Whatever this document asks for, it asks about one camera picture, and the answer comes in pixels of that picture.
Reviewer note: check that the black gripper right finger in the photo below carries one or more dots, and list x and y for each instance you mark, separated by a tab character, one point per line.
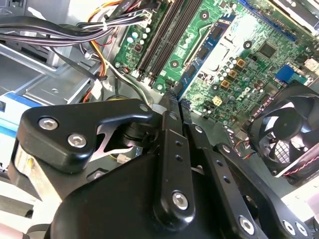
224	169

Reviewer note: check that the blue RAM stick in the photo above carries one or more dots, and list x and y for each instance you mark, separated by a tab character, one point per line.
200	53

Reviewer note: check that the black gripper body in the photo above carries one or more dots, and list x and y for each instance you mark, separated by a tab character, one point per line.
112	199

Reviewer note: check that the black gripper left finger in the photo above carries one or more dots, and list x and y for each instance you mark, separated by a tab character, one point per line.
62	129

